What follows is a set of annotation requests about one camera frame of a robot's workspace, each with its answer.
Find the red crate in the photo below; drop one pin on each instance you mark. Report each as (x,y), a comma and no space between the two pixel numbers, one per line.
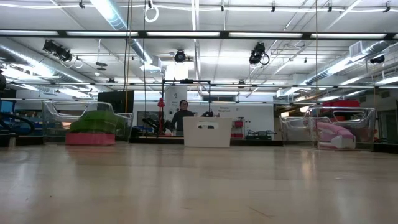
(342,103)

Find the person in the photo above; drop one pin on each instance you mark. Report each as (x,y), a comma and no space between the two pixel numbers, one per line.
(182,119)

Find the black monitor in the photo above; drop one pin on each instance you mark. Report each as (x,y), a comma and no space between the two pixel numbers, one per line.
(115,101)

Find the black hanging camera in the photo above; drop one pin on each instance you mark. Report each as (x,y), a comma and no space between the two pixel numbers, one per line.
(257,54)
(377,59)
(180,56)
(57,49)

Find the clear plastic bin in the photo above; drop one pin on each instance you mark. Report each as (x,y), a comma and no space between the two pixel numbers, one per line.
(370,124)
(46,124)

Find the red stand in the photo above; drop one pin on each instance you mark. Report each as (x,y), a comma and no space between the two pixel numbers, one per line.
(160,102)

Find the white plastic bin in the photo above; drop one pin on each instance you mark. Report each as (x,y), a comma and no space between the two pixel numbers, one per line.
(192,137)

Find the round silver air duct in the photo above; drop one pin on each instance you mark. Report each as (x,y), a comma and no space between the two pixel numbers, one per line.
(348,62)
(31,60)
(124,28)

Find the black metal rig frame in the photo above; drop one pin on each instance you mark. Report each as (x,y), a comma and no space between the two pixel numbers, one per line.
(224,34)

